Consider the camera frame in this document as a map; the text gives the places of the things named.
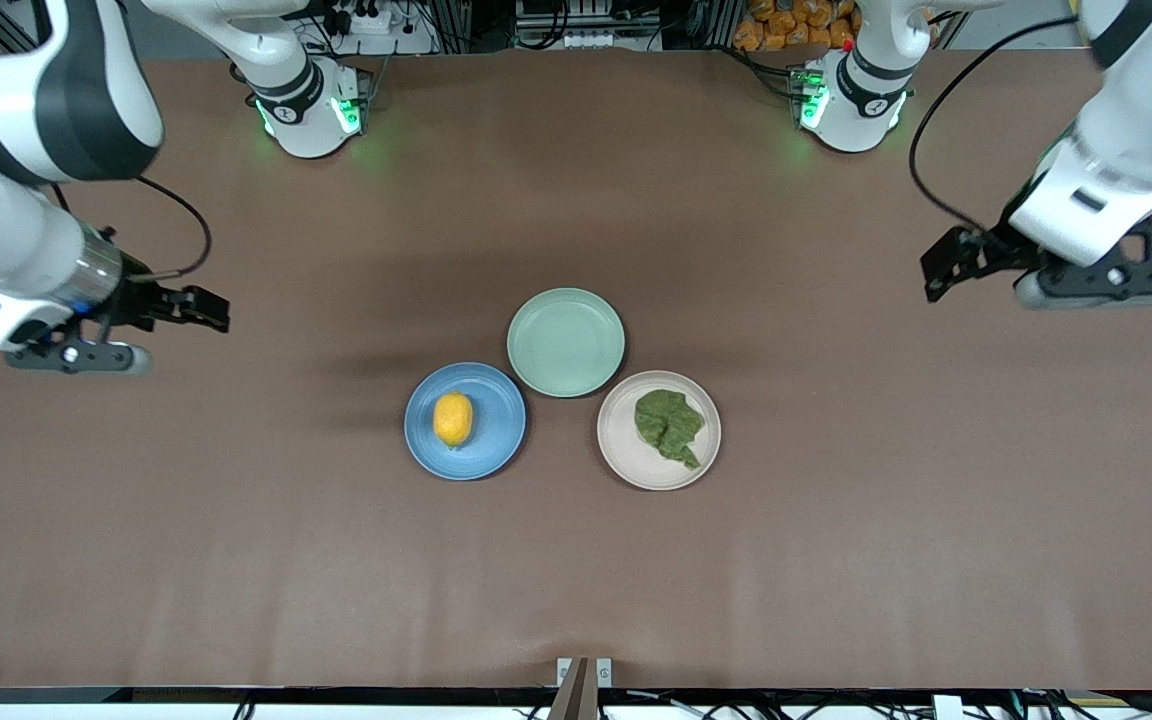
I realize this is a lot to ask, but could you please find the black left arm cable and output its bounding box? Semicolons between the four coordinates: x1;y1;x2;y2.
909;13;1083;235

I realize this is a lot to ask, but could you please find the yellow lemon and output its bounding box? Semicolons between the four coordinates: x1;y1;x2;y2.
433;392;475;449

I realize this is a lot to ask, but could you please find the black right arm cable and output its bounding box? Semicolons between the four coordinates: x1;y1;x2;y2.
134;176;214;281

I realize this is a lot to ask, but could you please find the bag of orange items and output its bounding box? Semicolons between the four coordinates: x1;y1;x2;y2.
733;0;862;53

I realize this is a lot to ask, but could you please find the white power strip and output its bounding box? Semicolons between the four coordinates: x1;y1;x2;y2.
321;0;440;57

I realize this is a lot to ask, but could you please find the beige round plate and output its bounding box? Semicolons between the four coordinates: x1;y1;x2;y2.
597;371;722;492

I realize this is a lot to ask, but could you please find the mint green round plate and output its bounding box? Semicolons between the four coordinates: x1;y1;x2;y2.
507;288;627;399

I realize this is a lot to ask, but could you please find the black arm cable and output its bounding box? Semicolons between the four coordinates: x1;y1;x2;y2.
909;13;1083;235
134;176;214;281

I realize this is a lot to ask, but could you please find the green lettuce leaf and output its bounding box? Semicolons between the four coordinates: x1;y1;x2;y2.
634;389;707;472

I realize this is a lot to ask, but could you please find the grey electronics box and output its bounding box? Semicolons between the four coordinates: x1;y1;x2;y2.
514;0;665;51

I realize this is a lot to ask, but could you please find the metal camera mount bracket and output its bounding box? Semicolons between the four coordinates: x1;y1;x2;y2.
548;656;615;720

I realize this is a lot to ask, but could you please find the blue round plate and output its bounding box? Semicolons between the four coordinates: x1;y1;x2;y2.
404;362;527;482

